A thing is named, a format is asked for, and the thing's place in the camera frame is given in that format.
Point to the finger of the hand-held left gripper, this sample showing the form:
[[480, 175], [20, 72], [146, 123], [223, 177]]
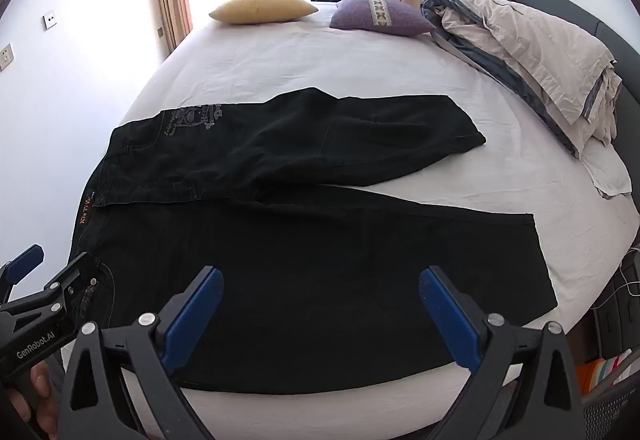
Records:
[[22, 262], [67, 282]]

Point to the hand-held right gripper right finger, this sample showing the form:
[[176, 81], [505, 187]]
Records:
[[450, 317]]

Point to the white wall socket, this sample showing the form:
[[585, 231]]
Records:
[[50, 20], [5, 56]]

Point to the purple pillow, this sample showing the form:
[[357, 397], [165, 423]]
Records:
[[380, 15]]

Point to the black mesh basket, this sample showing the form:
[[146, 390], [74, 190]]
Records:
[[612, 410]]

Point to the beige and grey duvet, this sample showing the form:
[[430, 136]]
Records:
[[530, 50]]

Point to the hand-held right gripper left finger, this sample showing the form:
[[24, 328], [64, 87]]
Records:
[[192, 317]]

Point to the dark grey headboard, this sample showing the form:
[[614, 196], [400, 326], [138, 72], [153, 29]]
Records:
[[575, 5]]

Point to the black pants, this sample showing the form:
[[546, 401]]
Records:
[[300, 245]]

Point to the person's left hand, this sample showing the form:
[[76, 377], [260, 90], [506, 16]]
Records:
[[42, 400]]

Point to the colourful striped item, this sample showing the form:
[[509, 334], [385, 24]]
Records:
[[602, 367]]

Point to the dark nightstand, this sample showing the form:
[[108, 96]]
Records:
[[617, 320]]

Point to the yellow pillow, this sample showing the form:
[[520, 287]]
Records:
[[262, 7]]

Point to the white bed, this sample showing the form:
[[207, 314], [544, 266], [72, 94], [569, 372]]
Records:
[[300, 60]]

